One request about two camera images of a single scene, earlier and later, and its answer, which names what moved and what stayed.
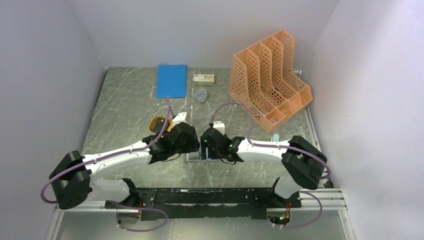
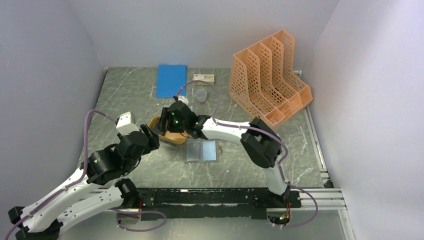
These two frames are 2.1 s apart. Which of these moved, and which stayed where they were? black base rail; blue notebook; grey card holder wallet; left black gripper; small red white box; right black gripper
Moved: left black gripper; right black gripper
Stayed: small red white box; grey card holder wallet; black base rail; blue notebook
